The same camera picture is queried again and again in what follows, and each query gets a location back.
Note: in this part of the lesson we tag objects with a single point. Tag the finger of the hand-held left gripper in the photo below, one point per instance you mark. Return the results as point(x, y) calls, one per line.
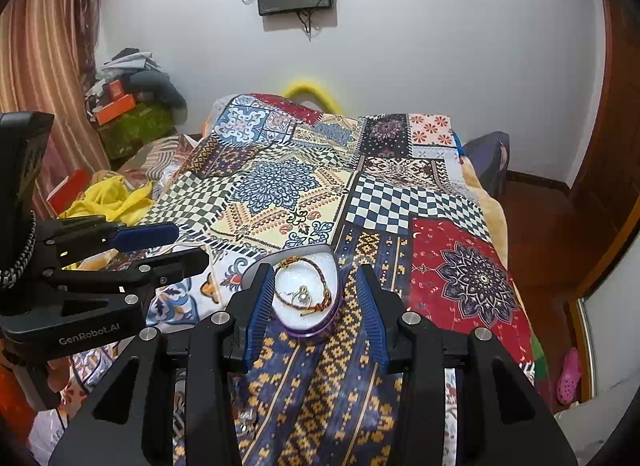
point(170, 266)
point(145, 237)

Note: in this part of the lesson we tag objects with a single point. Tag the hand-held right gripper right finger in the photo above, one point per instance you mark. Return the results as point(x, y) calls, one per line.
point(372, 318)

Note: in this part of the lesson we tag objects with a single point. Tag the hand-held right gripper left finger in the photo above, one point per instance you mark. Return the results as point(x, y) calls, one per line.
point(260, 313)

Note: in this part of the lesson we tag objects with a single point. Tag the heart-shaped purple jewelry box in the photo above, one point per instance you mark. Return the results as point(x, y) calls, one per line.
point(320, 318)

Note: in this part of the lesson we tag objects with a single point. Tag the yellow cloth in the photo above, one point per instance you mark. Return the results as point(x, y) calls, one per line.
point(107, 203)

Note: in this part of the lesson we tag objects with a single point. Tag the beige striped printed sheet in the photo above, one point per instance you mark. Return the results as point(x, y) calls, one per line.
point(160, 163)

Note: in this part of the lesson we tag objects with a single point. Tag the red-orange box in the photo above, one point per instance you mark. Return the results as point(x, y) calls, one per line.
point(67, 191)

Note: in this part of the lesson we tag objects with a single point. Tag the green bag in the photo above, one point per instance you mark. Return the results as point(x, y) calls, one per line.
point(135, 128)

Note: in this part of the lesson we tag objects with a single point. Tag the orange cardboard box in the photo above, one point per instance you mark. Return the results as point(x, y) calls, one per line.
point(116, 109)

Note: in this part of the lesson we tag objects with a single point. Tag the patchwork printed blanket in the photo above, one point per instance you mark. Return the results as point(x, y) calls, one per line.
point(310, 185)

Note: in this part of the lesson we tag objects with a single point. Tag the beige fleece blanket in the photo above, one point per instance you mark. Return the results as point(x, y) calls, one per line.
point(492, 216)

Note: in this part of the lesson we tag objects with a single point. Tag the pile of clothes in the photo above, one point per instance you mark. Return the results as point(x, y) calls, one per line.
point(145, 78)

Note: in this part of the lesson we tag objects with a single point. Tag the striped brown curtain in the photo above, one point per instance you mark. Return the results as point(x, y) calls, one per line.
point(45, 60)

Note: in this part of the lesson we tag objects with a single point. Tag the pink clog shoe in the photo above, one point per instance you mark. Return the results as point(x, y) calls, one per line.
point(569, 378)

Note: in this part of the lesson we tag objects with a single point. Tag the yellow hoop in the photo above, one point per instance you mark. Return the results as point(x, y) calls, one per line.
point(305, 84)

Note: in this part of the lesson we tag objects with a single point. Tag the wooden door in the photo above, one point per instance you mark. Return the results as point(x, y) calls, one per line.
point(610, 155)

